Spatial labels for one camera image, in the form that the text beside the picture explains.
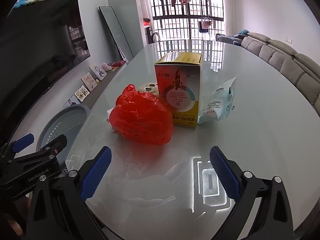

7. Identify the black television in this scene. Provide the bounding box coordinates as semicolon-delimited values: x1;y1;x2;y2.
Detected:
0;0;91;130

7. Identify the beige round plush toy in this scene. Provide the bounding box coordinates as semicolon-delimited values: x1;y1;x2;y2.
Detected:
138;82;159;97

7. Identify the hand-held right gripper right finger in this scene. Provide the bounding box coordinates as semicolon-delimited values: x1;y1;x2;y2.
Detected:
209;146;294;240

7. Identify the scalloped white photo frame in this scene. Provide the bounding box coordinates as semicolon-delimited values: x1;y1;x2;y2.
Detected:
74;85;90;103

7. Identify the black window grille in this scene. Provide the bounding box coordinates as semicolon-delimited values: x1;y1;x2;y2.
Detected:
147;0;225;64

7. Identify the red plastic bag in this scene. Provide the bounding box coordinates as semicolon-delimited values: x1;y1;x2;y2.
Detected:
108;84;174;146

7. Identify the grey sofa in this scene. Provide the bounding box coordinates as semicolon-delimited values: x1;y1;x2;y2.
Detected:
240;32;320;118

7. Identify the cartoon figure photo frame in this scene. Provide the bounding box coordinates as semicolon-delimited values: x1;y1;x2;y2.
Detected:
89;63;107;81

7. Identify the small hanging clothes rack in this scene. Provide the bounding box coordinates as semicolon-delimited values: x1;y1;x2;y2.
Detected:
197;15;214;34

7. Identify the low television cabinet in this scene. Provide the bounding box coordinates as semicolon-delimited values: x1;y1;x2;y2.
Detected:
59;60;128;120

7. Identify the portrait photo frame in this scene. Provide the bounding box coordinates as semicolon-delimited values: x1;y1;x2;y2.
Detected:
66;95;80;109

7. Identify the washing machine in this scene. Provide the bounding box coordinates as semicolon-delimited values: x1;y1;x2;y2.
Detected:
142;17;159;44

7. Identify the checkered blanket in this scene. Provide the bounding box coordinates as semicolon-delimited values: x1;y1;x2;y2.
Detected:
215;33;244;47

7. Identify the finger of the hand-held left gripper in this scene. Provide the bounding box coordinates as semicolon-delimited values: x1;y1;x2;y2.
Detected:
36;134;68;161
0;133;35;159

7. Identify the light blue plastic packet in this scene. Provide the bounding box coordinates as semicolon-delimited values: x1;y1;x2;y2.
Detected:
197;76;238;125

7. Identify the grey perforated plastic basket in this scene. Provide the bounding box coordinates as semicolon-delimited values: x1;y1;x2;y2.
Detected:
36;104;91;167

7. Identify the tall leaning mirror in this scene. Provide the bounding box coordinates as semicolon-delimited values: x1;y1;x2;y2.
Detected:
99;6;134;63

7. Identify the pale picture photo frame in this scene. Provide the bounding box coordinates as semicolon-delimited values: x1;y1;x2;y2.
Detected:
80;72;98;92

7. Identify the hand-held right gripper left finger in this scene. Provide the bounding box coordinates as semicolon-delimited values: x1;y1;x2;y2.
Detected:
26;146;112;240

